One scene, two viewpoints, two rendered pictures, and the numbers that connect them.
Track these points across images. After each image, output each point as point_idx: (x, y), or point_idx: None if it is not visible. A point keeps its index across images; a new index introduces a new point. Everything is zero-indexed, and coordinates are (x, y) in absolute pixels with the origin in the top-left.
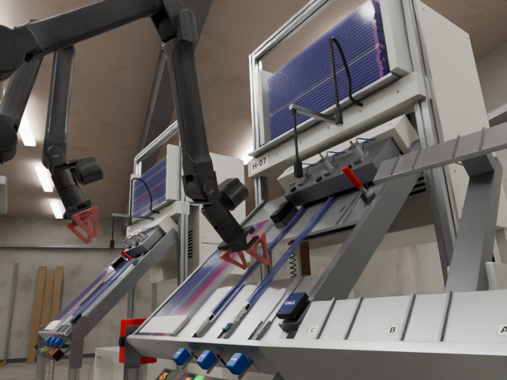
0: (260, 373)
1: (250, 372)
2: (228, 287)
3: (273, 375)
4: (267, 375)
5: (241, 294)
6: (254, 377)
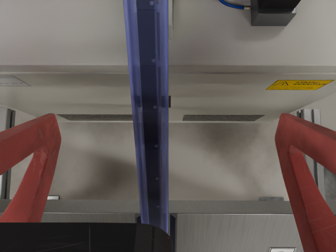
0: (49, 66)
1: (12, 66)
2: (47, 216)
3: (91, 66)
4: (73, 67)
5: (209, 251)
6: (32, 69)
